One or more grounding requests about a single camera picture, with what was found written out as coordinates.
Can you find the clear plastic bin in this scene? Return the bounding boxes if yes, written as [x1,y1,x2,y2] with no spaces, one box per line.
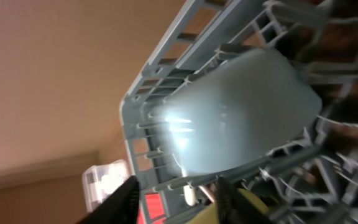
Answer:
[82,159,129,213]

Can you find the yellow plastic cup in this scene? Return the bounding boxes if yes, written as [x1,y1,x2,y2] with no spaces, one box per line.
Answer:
[186,189,269,224]

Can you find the white plastic fork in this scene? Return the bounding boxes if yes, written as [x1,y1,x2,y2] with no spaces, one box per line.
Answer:
[199,185,216,203]

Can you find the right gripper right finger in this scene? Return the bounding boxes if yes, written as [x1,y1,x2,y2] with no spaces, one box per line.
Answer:
[215,177,273,224]

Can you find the light blue bowl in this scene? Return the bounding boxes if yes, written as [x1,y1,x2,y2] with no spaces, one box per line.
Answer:
[157,47,322,176]

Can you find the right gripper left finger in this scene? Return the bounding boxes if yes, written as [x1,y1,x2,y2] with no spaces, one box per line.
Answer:
[78,176,140,224]

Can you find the red serving tray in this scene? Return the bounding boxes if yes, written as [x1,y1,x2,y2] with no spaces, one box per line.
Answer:
[137,194,166,224]

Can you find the white plastic spoon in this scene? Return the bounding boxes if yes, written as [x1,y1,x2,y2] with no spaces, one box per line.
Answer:
[183,185,197,206]

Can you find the grey dishwasher rack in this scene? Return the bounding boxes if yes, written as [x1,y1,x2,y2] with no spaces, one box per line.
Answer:
[120,1,358,223]

